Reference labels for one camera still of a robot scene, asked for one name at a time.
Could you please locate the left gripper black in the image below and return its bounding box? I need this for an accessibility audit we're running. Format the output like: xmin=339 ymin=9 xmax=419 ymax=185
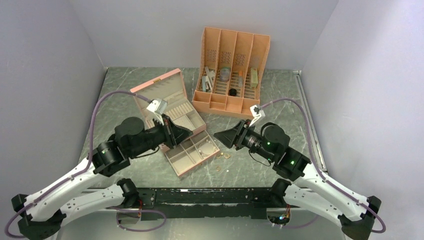
xmin=129 ymin=112 xmax=193 ymax=158

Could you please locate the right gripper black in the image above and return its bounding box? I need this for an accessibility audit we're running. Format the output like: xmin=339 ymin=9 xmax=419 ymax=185
xmin=213 ymin=119 xmax=276 ymax=162

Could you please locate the silver pearl bracelet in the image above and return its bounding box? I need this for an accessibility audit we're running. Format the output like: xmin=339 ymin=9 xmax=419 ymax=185
xmin=197 ymin=139 xmax=218 ymax=157

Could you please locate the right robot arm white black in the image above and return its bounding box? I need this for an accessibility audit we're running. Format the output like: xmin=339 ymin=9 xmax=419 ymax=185
xmin=213 ymin=120 xmax=382 ymax=240

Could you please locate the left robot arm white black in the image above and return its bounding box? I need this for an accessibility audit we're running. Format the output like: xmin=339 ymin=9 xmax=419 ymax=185
xmin=11 ymin=114 xmax=193 ymax=240

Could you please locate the pink jewelry box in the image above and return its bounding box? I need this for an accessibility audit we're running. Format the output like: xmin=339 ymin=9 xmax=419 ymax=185
xmin=130 ymin=68 xmax=220 ymax=177

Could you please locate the black round cap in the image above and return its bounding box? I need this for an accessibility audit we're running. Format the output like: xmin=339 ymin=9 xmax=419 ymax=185
xmin=228 ymin=88 xmax=238 ymax=97

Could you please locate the grey stapler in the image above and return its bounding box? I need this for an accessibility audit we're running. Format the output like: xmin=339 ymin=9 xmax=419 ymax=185
xmin=200 ymin=66 xmax=216 ymax=93

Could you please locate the orange capped tube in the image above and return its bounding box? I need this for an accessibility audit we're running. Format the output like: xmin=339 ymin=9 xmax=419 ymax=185
xmin=237 ymin=70 xmax=244 ymax=88

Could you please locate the green rectangular box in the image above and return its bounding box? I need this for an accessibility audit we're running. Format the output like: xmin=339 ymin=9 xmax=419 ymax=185
xmin=250 ymin=67 xmax=259 ymax=89

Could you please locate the clear tape roll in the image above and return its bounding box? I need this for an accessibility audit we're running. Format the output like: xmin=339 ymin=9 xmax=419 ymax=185
xmin=219 ymin=67 xmax=231 ymax=82

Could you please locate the orange desk file organizer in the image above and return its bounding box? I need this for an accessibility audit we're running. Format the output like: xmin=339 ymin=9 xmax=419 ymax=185
xmin=192 ymin=27 xmax=271 ymax=119

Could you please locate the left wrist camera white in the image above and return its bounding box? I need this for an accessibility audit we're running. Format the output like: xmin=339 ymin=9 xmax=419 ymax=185
xmin=146 ymin=99 xmax=168 ymax=116

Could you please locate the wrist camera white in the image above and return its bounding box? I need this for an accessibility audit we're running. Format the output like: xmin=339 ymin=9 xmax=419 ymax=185
xmin=249 ymin=104 xmax=266 ymax=127
xmin=146 ymin=99 xmax=168 ymax=116

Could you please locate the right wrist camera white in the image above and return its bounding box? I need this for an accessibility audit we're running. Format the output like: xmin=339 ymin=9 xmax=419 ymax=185
xmin=249 ymin=104 xmax=266 ymax=127

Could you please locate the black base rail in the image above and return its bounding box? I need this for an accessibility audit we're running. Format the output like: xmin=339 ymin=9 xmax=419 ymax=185
xmin=118 ymin=187 xmax=288 ymax=221

